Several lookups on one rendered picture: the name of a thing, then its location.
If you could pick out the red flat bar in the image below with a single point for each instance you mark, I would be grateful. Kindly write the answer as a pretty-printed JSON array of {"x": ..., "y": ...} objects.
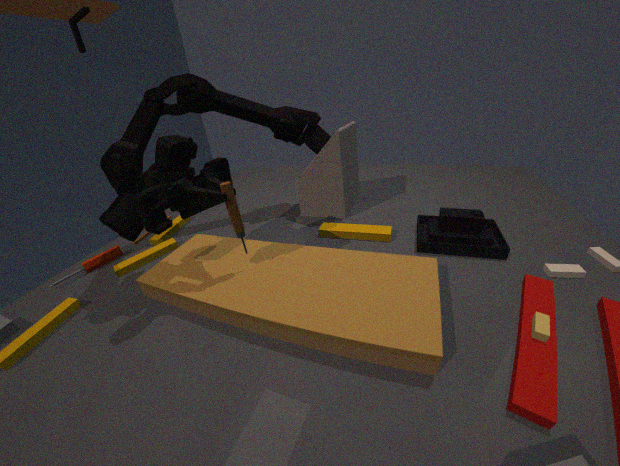
[
  {"x": 609, "y": 317},
  {"x": 533, "y": 388}
]

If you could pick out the tan wooden floor panel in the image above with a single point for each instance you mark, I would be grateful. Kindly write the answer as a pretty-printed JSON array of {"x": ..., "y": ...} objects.
[{"x": 375, "y": 307}]

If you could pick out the yellow flat bar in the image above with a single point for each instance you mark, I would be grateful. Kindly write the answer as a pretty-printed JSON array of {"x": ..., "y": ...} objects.
[
  {"x": 356, "y": 231},
  {"x": 19, "y": 347},
  {"x": 144, "y": 257},
  {"x": 177, "y": 223}
]

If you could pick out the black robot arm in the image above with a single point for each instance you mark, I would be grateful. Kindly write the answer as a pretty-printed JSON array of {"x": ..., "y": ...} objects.
[{"x": 122, "y": 163}]

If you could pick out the red-handled awl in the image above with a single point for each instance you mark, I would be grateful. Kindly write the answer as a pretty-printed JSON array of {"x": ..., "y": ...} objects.
[{"x": 97, "y": 262}]

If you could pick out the beige flat bar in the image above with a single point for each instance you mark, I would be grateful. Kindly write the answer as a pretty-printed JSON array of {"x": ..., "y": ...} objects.
[
  {"x": 605, "y": 258},
  {"x": 564, "y": 270}
]

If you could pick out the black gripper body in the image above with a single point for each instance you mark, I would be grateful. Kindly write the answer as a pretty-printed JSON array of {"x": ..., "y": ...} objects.
[{"x": 151, "y": 202}]

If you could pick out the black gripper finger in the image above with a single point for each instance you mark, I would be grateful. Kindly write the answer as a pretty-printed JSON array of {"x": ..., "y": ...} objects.
[
  {"x": 192, "y": 200},
  {"x": 209, "y": 179}
]

